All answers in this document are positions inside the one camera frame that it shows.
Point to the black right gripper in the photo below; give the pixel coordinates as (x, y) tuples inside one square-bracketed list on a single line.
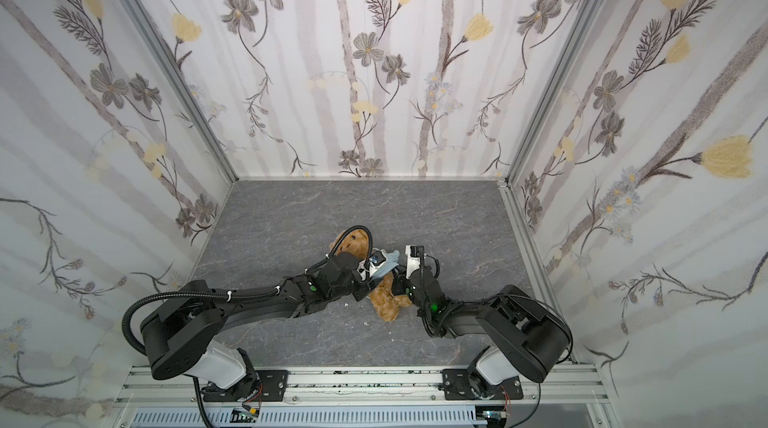
[(405, 283)]

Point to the brown teddy bear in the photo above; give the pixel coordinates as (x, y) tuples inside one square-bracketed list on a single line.
[(386, 304)]

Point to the light blue teddy hoodie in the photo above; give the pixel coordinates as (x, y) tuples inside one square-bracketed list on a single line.
[(381, 262)]

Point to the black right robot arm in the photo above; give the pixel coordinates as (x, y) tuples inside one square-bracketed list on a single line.
[(529, 335)]

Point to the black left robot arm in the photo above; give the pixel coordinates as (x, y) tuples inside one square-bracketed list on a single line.
[(174, 329)]

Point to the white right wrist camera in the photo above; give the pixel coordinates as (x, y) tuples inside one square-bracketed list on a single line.
[(414, 259)]

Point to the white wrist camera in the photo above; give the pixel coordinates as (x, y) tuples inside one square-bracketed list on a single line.
[(363, 270), (414, 259)]

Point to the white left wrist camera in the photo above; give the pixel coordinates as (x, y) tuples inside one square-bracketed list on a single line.
[(363, 270)]

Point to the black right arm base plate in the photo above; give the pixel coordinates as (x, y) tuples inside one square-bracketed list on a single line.
[(461, 384)]

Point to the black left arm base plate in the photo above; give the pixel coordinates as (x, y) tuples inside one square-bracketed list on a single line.
[(264, 385)]

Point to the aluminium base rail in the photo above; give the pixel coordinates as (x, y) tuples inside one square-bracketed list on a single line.
[(572, 396)]

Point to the white perforated cable tray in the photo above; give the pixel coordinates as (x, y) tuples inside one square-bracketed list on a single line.
[(353, 416)]

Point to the aluminium corner post left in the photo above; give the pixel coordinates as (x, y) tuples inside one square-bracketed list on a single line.
[(164, 59)]

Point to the aluminium corner post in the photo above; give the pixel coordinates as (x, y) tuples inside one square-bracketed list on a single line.
[(164, 59), (567, 56)]

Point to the aluminium corner post right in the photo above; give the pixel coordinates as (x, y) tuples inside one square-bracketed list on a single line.
[(567, 56)]

